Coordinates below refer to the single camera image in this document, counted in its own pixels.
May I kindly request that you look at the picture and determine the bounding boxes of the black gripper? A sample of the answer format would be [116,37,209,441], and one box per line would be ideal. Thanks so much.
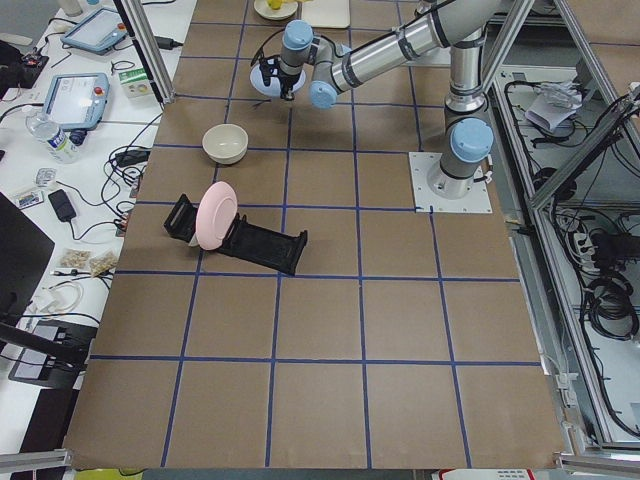
[277,70,300,101]

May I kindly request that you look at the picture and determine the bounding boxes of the blue plate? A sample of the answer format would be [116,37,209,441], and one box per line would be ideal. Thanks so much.
[250,65,306,98]

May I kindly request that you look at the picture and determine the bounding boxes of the striped yellow bread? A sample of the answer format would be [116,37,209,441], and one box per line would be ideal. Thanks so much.
[281,0,313,5]

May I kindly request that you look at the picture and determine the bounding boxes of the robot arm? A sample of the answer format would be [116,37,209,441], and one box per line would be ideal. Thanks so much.
[252,1,533,126]

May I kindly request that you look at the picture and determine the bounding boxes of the cream round plate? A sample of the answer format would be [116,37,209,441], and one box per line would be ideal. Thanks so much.
[253,0,298,20]

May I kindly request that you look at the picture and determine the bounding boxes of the pink plate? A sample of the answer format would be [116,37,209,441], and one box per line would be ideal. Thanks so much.
[195,181,238,250]

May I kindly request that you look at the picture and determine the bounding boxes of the cream bowl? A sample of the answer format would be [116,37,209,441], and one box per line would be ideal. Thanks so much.
[202,124,249,165]

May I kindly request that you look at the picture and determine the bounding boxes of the cream rectangular tray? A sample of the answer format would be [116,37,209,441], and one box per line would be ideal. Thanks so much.
[300,0,351,29]

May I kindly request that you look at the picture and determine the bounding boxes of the black power adapter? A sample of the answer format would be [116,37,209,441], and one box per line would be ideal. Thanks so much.
[154,36,183,50]

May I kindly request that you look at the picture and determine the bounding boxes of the black dish rack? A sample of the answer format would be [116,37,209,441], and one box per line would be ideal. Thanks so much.
[163,194,308,276]

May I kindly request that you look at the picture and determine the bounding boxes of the green white carton box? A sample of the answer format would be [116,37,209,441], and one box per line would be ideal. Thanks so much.
[118,68,152,99]

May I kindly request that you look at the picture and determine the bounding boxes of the teach pendant far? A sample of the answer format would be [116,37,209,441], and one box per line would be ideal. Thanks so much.
[61,8,127,55]

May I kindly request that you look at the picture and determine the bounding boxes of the teach pendant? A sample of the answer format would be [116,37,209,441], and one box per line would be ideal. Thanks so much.
[43,73,110,131]
[61,8,127,55]

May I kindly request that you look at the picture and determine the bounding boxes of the teach pendant near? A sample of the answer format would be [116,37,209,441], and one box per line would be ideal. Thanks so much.
[43,73,110,131]

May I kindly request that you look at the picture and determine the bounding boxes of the plastic water bottle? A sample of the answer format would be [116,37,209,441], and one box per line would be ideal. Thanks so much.
[25,110,78,164]

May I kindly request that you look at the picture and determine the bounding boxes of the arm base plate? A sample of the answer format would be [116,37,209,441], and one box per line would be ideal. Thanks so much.
[408,152,493,214]

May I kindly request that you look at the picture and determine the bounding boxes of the aluminium frame post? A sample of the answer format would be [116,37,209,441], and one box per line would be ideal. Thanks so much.
[113,0,175,105]

